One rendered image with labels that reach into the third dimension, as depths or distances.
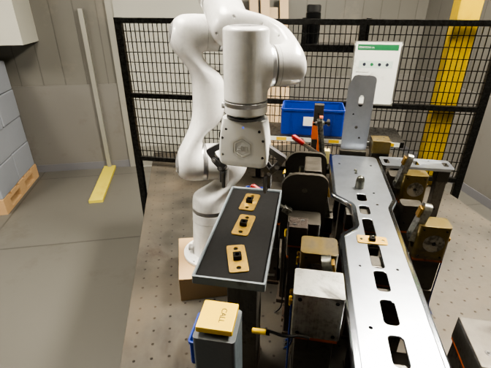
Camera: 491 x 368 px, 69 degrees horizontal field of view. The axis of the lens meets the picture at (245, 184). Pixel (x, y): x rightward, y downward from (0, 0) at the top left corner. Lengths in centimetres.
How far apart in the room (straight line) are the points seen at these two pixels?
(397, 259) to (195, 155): 65
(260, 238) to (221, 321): 24
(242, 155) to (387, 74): 135
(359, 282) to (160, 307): 67
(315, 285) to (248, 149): 30
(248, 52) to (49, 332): 202
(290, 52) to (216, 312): 47
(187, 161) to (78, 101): 298
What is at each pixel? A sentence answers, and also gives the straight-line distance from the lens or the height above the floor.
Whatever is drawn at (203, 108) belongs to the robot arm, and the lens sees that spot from 110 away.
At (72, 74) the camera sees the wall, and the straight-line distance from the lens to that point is 399.
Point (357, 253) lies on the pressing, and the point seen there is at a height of 100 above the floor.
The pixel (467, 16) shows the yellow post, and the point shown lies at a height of 156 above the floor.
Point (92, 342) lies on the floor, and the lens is 223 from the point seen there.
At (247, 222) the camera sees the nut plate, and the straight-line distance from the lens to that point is 82.
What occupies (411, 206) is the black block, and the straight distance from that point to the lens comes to 136.
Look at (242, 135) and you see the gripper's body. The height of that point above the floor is 139.
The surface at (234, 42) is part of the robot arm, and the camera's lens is 65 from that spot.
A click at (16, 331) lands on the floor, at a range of 248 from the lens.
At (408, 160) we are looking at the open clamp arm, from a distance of 144.
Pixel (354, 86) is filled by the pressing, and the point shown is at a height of 129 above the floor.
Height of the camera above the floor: 162
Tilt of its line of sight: 27 degrees down
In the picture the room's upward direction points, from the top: straight up
